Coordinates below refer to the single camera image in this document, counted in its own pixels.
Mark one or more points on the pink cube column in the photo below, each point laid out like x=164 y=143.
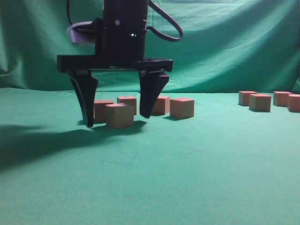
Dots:
x=280 y=98
x=244 y=97
x=294 y=103
x=99 y=109
x=260 y=102
x=119 y=115

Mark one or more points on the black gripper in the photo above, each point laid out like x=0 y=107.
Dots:
x=120 y=43

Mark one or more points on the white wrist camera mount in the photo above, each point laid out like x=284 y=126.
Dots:
x=82 y=33

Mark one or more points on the green cloth backdrop and cover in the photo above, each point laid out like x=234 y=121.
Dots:
x=227 y=165

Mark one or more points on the pink cube with pen marks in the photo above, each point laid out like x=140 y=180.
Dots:
x=129 y=100

